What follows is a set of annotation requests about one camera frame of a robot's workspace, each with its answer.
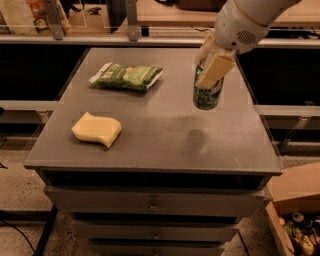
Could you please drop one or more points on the grey drawer cabinet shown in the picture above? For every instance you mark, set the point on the grey drawer cabinet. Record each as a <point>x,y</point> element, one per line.
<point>177,180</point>

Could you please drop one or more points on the yellow sponge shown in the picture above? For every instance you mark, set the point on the yellow sponge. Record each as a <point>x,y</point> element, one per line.
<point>95,129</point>

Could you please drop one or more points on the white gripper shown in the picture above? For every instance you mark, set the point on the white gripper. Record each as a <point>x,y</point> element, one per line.
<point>237,32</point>

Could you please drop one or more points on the green soda can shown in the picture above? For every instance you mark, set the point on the green soda can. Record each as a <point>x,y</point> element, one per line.
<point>206,99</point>

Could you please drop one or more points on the cardboard box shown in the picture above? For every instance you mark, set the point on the cardboard box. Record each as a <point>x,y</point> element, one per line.
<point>297,189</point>

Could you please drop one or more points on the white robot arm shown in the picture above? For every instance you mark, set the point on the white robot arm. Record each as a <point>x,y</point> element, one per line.
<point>272,10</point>

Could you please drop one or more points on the white orange bag on shelf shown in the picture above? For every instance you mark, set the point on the white orange bag on shelf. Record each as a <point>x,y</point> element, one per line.
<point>24,17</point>

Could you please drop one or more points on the green jalapeno chip bag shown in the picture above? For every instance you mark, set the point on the green jalapeno chip bag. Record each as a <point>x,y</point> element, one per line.
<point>115,75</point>

